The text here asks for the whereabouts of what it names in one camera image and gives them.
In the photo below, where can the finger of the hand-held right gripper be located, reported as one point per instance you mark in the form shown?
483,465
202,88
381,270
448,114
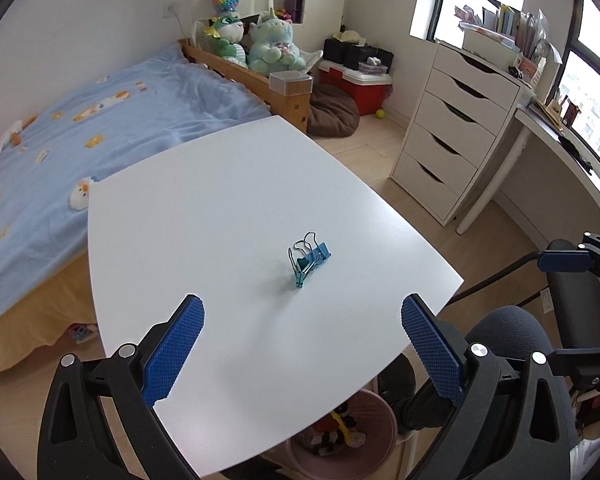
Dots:
587,365
565,260

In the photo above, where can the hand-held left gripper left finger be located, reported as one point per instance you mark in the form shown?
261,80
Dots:
175,350

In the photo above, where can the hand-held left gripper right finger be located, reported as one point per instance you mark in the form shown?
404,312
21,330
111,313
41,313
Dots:
430,355

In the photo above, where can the pink trash bin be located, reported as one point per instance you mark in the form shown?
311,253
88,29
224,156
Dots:
380,420

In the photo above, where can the teal binder clip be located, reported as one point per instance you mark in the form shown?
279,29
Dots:
299,277

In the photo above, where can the blue binder clip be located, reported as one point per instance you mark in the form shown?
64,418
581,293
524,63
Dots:
320,253

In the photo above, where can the black office chair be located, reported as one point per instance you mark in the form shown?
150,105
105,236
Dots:
580,300

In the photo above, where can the white desk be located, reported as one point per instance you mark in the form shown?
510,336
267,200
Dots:
555,160

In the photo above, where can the yellow bed skirt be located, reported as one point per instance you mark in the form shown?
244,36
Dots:
30,330

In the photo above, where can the white drawer cabinet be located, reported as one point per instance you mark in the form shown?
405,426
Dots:
455,135

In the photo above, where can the bed with blue blanket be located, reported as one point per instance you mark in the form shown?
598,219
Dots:
130,120

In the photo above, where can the row of books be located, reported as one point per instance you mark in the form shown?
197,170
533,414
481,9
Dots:
510,30

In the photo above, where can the brown cushion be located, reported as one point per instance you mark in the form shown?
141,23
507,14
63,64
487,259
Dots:
332,112

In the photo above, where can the red cooler box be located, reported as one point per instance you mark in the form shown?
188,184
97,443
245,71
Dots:
360,92

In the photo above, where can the white plush toy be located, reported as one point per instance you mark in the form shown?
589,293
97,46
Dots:
5,137

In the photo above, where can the black fabric storage box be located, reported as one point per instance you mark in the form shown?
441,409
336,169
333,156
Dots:
337,50
380,57

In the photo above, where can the white toy bone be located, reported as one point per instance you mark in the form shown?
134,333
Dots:
375,61

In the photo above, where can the clear plastic box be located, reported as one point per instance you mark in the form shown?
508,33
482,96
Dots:
290,82

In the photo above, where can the cream hat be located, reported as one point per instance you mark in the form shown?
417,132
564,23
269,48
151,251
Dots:
349,37

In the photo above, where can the green dragon plush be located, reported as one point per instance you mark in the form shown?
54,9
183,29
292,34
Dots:
227,40

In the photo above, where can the pale teal dinosaur plush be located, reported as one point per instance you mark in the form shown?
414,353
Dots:
275,45

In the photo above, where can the dark shelf box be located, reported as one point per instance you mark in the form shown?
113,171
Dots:
292,9

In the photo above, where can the wooden bed frame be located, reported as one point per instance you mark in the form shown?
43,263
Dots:
260,82

